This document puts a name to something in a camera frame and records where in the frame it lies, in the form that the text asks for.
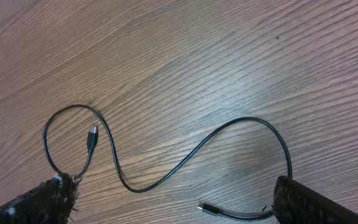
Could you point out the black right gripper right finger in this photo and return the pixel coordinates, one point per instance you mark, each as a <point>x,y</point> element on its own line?
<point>294,203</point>

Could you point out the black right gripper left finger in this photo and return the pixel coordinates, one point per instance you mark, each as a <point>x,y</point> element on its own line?
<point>50,202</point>

